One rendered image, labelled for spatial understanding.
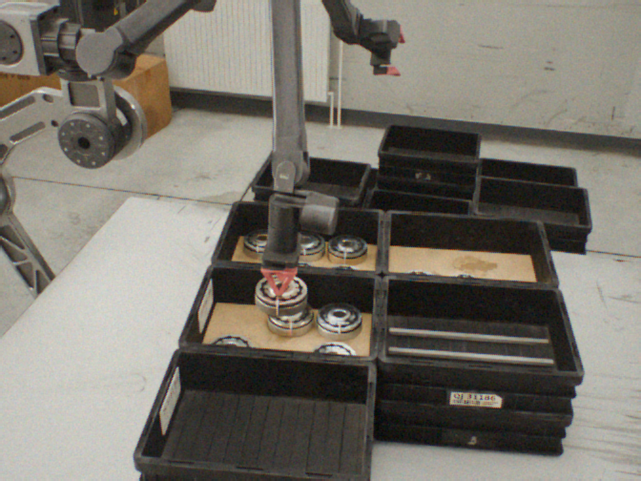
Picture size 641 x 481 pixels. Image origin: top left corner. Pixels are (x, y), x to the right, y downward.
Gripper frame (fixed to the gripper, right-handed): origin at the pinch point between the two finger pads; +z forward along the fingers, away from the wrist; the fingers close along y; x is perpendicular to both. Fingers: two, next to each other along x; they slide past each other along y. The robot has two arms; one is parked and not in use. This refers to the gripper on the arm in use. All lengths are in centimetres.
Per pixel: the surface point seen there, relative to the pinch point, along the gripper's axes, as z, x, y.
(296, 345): 20.6, -3.4, 5.9
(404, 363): 9.1, -26.0, -8.4
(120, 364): 36, 38, 9
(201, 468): 10.5, 7.0, -38.7
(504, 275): 19, -52, 39
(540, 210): 53, -81, 135
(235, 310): 21.6, 12.2, 16.8
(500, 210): 53, -66, 133
